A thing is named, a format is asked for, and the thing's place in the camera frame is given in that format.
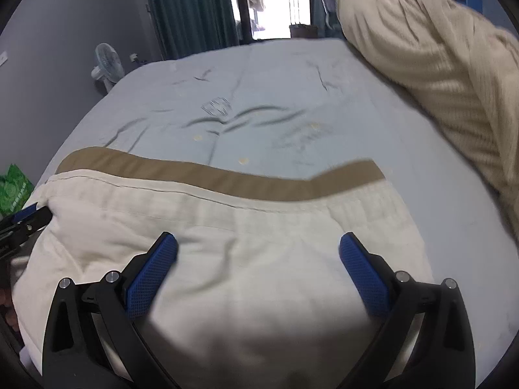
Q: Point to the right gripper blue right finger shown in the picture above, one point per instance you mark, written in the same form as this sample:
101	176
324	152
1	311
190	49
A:
425	337

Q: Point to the white standing fan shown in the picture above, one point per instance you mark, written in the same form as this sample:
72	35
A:
108	69

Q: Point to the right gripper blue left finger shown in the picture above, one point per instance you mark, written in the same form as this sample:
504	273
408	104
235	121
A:
92	339

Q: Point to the light blue bed sheet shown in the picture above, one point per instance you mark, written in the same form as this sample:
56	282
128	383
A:
297	108

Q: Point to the cream fleece blanket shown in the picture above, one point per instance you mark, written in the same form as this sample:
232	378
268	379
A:
459	67

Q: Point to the dark balcony door frame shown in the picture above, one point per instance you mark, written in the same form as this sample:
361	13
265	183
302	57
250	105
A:
265	20

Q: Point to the green plastic bag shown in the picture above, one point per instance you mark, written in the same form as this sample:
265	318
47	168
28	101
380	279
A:
15	189

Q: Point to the cream hooded puffer jacket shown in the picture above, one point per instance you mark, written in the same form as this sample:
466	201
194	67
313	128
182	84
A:
259	297

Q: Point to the white wall hook rail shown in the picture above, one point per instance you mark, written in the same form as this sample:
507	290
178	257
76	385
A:
3	57

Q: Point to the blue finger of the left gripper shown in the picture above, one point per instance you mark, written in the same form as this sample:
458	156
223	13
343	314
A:
17	217
14	237

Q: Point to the teal curtain left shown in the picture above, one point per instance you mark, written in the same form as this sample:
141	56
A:
186	27

